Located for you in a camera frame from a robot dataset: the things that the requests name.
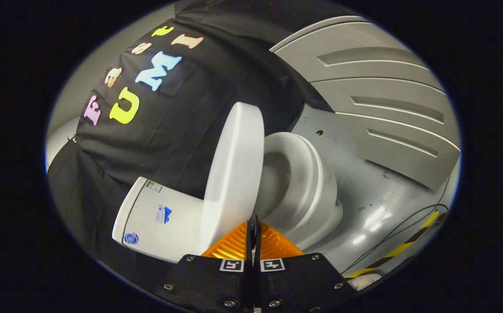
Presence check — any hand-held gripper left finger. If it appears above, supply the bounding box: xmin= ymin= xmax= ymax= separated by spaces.
xmin=149 ymin=214 xmax=256 ymax=313

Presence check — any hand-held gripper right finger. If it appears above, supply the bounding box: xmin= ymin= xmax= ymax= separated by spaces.
xmin=253 ymin=214 xmax=358 ymax=313

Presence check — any white toilet lid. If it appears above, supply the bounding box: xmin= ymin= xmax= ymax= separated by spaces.
xmin=200 ymin=102 xmax=265 ymax=255

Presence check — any white toilet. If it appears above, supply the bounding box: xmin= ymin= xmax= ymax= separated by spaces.
xmin=112 ymin=132 xmax=344 ymax=264

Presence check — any white lump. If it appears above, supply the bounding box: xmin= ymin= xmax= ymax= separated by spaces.
xmin=349 ymin=273 xmax=382 ymax=291

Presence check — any yellow black hazard tape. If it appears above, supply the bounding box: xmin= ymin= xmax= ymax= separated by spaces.
xmin=345 ymin=210 xmax=441 ymax=279

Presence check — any black backdrop cloth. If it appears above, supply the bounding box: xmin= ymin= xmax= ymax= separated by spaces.
xmin=46 ymin=0 xmax=365 ymax=283

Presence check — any white ridged panel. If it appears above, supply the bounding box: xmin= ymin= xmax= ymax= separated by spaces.
xmin=270 ymin=16 xmax=461 ymax=191

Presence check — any thin black floor cable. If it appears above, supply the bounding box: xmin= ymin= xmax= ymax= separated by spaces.
xmin=340 ymin=203 xmax=450 ymax=275

